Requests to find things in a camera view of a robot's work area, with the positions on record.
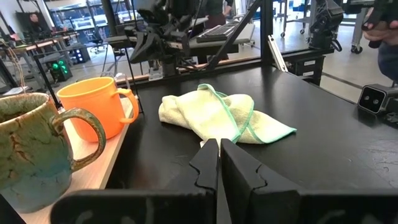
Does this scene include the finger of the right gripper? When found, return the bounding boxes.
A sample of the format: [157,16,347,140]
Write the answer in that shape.
[137,30,160,63]
[128,30,149,63]

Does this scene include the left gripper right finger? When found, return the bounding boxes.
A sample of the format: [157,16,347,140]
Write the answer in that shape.
[220,139,302,199]

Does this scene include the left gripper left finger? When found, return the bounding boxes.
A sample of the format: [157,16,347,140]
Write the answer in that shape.
[169,138,220,192]

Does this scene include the clear plastic measuring cup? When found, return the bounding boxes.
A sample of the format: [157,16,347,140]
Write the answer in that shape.
[99,72,131,91]

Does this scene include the orange plastic mug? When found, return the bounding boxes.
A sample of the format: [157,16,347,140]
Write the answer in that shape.
[56,76,140,143]

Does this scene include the green blue glazed ceramic mug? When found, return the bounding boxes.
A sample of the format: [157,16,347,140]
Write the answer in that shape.
[0,92,108,214]

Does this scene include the black office chair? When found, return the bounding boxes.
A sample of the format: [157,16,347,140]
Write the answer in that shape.
[88,26,106,54]

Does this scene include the black computer keyboard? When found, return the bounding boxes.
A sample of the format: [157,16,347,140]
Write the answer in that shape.
[195,23,242,44]

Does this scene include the person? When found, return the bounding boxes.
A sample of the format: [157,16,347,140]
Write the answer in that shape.
[27,12,50,35]
[377,42,398,82]
[203,0,234,30]

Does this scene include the pale green-edged microfiber cloth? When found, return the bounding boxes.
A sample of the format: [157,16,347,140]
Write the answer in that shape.
[158,83,298,149]

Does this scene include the gray desk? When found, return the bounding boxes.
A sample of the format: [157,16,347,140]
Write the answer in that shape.
[188,21,256,57]

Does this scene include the computer with green lights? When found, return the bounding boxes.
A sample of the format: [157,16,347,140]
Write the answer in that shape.
[46,57,74,83]

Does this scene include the wooden-topped workbench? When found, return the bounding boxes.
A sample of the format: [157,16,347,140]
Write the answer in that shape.
[0,33,77,94]

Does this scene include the silver aluminium extrusion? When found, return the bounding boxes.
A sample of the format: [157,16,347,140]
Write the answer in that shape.
[267,34,289,73]

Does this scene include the wooden cutting board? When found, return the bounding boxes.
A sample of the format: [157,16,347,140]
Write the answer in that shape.
[17,96,135,224]

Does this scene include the black box with white labels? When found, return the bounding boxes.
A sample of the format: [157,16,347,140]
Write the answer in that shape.
[285,54,326,87]

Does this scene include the person's hand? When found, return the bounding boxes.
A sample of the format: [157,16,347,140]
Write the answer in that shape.
[362,19,398,47]

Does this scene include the black hand-held device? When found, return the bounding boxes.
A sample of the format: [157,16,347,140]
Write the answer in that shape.
[361,0,398,50]

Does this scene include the black table-level camera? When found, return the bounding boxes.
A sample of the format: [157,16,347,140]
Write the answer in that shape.
[356,83,398,115]

